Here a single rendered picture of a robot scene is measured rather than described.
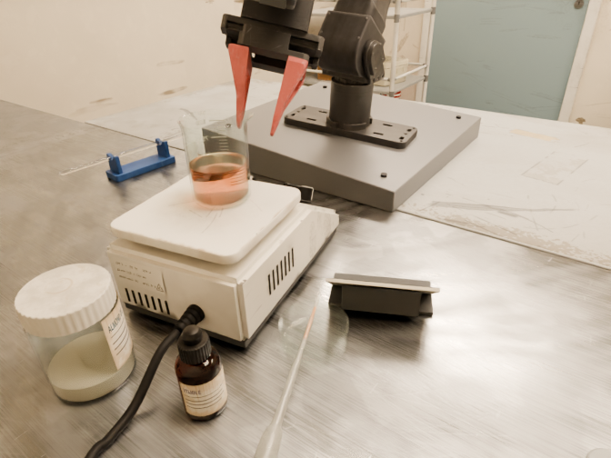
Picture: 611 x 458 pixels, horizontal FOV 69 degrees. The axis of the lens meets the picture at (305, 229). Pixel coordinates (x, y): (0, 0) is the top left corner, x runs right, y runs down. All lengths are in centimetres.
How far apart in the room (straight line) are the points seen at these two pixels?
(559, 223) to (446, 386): 29
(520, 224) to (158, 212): 39
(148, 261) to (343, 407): 18
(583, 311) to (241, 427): 30
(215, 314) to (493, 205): 38
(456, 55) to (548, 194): 278
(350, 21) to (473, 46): 273
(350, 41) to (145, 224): 37
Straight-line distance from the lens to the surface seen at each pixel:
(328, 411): 32
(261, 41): 47
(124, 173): 70
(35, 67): 187
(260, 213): 36
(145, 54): 209
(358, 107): 67
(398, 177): 57
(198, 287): 34
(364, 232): 50
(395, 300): 38
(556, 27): 322
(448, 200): 59
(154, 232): 36
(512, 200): 62
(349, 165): 59
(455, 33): 337
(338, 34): 64
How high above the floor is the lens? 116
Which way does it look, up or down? 30 degrees down
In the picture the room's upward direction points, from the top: 2 degrees counter-clockwise
